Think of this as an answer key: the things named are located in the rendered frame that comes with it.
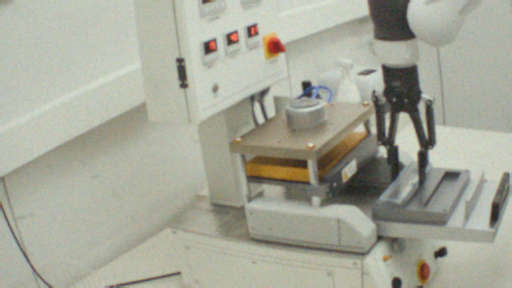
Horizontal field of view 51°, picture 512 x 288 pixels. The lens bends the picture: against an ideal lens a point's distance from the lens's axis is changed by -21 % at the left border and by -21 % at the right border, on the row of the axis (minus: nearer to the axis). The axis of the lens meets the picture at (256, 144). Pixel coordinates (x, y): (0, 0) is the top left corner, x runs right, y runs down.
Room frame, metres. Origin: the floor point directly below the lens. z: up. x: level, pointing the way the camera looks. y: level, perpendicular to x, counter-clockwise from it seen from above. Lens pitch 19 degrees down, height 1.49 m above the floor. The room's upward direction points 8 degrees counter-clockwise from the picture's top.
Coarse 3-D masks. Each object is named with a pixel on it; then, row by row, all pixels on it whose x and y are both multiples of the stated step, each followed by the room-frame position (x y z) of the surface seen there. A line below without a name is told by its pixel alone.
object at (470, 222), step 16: (480, 176) 1.02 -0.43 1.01; (464, 192) 1.04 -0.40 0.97; (480, 192) 1.02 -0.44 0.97; (464, 208) 0.97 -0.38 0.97; (480, 208) 0.95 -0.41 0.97; (384, 224) 1.00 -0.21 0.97; (400, 224) 0.98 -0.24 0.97; (416, 224) 0.96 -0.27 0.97; (432, 224) 0.94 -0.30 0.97; (448, 224) 0.93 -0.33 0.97; (464, 224) 0.91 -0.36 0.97; (480, 224) 0.89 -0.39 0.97; (496, 224) 0.88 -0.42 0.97; (448, 240) 0.92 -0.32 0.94; (464, 240) 0.89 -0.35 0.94; (480, 240) 0.87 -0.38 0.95
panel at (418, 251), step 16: (384, 240) 1.02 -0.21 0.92; (416, 240) 1.09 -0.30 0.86; (432, 240) 1.14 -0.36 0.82; (384, 256) 0.99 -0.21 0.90; (400, 256) 1.03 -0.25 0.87; (416, 256) 1.07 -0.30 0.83; (432, 256) 1.11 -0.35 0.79; (384, 272) 0.97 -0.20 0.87; (400, 272) 1.00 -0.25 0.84; (416, 272) 1.04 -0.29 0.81; (432, 272) 1.08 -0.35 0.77
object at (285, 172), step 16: (352, 144) 1.19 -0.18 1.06; (256, 160) 1.18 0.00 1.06; (272, 160) 1.17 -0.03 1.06; (288, 160) 1.15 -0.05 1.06; (304, 160) 1.14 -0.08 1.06; (320, 160) 1.13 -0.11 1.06; (336, 160) 1.12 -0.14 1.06; (256, 176) 1.17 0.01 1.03; (272, 176) 1.14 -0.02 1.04; (288, 176) 1.12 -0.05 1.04; (304, 176) 1.10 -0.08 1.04; (320, 176) 1.08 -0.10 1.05
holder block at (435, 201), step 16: (432, 176) 1.10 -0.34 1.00; (448, 176) 1.11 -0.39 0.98; (464, 176) 1.07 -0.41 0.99; (384, 192) 1.07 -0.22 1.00; (416, 192) 1.04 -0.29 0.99; (432, 192) 1.03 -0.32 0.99; (448, 192) 1.04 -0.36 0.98; (384, 208) 1.01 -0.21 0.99; (400, 208) 0.99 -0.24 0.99; (416, 208) 0.98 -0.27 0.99; (432, 208) 0.96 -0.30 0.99; (448, 208) 0.94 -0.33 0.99
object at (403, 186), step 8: (408, 168) 1.14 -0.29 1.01; (416, 168) 1.13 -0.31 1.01; (400, 176) 1.11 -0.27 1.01; (408, 176) 1.10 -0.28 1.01; (416, 176) 1.09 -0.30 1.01; (392, 184) 1.08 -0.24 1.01; (400, 184) 1.07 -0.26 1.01; (408, 184) 1.06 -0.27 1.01; (416, 184) 1.05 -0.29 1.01; (392, 192) 1.04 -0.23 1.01; (400, 192) 1.03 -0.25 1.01; (408, 192) 1.02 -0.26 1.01; (400, 200) 1.00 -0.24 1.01
